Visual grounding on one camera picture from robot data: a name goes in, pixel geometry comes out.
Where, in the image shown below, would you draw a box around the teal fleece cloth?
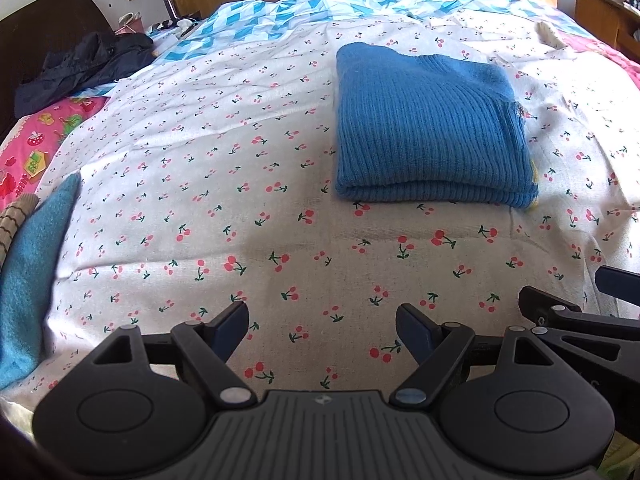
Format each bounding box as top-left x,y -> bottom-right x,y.
0,172 -> 83,392

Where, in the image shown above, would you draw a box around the blue knit sweater yellow stripes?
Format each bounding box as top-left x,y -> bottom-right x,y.
334,42 -> 540,209

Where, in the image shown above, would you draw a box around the pink blanket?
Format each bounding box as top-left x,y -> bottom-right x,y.
556,29 -> 640,87

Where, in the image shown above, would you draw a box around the dark wooden headboard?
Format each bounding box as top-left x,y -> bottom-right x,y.
0,0 -> 114,142

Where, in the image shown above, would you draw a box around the pink fruit print pillow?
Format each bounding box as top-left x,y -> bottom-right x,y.
0,95 -> 112,207

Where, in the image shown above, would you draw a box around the dark crumpled jacket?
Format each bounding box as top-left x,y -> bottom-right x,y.
14,31 -> 155,117

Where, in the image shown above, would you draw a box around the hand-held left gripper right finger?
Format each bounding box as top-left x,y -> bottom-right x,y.
389,302 -> 556,408

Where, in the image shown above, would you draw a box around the blue white checked quilt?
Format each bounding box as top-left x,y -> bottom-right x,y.
150,0 -> 586,62

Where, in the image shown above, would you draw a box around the cherry print bed sheet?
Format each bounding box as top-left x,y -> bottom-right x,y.
5,7 -> 640,441

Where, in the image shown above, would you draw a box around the beige striped knit cloth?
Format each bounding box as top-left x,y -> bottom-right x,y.
0,195 -> 41,267

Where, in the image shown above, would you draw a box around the pink bag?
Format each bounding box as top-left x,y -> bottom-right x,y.
116,11 -> 144,36

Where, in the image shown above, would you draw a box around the wooden side cabinet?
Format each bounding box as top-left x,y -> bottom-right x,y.
574,0 -> 640,64

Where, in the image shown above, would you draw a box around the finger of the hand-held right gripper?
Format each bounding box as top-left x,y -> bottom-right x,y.
518,285 -> 640,378
596,265 -> 640,302

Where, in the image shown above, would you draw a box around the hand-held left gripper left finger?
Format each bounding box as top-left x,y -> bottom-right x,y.
91,301 -> 256,407

